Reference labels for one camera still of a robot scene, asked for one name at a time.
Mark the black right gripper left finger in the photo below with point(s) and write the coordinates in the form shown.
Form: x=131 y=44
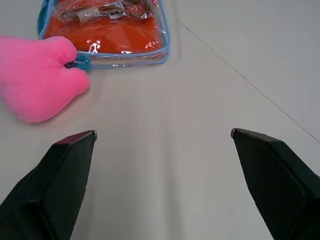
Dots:
x=60 y=185

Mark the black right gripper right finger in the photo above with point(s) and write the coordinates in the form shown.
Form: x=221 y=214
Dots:
x=275 y=185

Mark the pink plush toy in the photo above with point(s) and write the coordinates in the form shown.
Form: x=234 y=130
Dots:
x=32 y=80

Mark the orange cloth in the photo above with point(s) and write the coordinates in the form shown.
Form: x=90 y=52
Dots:
x=120 y=35

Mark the clear blue-trimmed zipper pouch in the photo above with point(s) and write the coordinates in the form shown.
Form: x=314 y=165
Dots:
x=140 y=56

